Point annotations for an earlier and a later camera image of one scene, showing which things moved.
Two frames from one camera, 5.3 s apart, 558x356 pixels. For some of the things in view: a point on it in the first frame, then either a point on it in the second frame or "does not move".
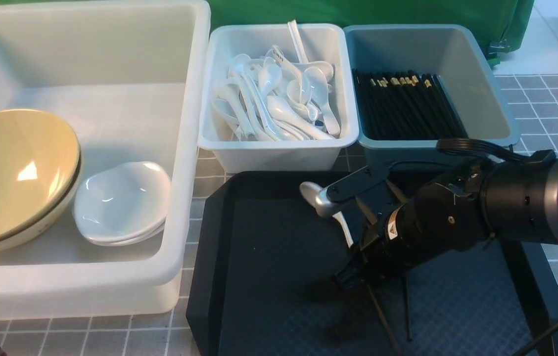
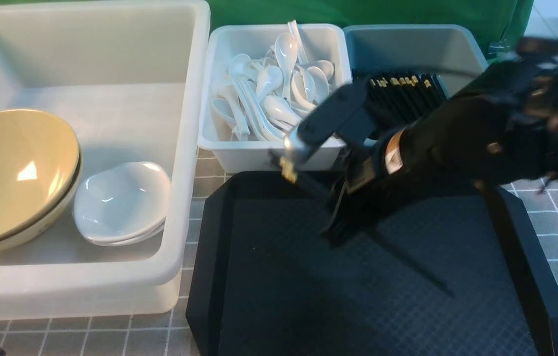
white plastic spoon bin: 278,97 does not move
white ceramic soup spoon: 318,197 to 286,50
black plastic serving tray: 266,255 does not move
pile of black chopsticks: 403,105 does not move
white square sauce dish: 123,204 does not move
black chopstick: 382,318 to 424,271
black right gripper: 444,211 to 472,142
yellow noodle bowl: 21,169 does not move
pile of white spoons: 270,98 does not move
